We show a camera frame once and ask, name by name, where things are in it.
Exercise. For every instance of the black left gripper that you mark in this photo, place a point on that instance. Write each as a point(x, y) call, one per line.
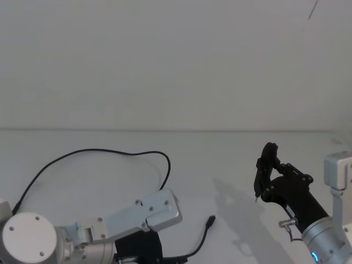
point(137, 247)

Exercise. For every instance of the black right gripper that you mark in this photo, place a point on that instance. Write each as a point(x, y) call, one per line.
point(297, 198)

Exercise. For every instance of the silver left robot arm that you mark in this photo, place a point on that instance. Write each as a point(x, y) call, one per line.
point(27, 236)

